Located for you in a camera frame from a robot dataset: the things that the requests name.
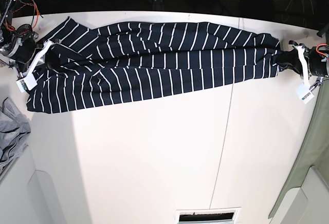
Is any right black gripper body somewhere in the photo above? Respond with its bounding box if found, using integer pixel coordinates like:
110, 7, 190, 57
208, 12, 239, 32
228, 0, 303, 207
1, 38, 43, 66

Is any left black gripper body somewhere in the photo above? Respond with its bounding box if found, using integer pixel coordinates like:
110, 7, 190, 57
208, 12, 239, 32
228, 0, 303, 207
306, 45, 328, 78

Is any navy white striped t-shirt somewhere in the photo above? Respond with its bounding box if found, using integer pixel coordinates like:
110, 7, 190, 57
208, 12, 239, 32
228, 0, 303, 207
26, 17, 281, 114

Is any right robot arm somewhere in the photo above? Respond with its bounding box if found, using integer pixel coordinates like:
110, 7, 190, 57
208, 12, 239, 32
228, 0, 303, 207
1, 0, 45, 73

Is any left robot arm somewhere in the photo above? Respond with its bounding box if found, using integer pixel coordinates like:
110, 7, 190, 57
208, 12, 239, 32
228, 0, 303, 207
276, 25, 328, 80

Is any black round stool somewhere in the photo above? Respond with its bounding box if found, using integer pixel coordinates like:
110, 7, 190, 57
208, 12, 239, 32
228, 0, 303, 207
239, 0, 275, 21

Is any grey clothes pile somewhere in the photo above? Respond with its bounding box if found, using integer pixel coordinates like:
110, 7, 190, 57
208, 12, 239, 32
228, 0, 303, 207
1, 97, 31, 170

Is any grey-green side panel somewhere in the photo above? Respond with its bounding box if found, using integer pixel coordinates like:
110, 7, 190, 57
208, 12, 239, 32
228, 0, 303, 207
268, 82, 328, 218

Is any white vent slot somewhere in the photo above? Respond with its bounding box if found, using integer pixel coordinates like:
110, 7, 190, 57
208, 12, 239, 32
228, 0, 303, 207
175, 207, 241, 224

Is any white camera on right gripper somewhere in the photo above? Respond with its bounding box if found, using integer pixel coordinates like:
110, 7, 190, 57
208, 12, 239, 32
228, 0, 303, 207
16, 40, 55, 92

